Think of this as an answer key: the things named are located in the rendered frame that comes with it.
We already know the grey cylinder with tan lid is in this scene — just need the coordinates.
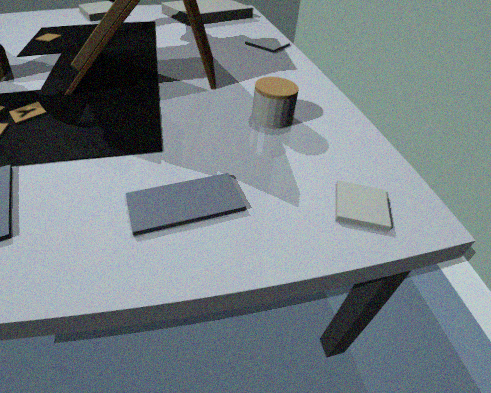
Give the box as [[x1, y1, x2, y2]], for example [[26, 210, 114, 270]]
[[252, 76, 299, 128]]

